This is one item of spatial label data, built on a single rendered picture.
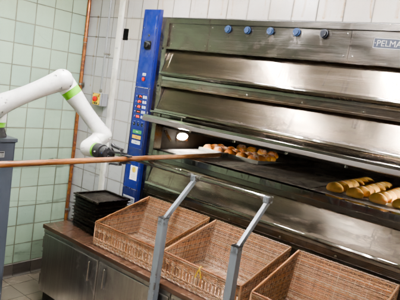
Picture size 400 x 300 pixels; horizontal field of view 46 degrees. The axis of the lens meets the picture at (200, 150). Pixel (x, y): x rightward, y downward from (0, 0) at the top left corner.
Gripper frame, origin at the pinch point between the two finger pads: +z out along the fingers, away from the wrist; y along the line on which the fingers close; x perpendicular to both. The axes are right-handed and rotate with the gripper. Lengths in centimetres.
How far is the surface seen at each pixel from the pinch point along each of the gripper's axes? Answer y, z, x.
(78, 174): 38, -113, -55
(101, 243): 58, -19, -6
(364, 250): 23, 126, -53
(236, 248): 25, 86, 5
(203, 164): 2, 14, -55
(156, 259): 47, 38, 5
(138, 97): -34, -50, -52
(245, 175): 2, 47, -55
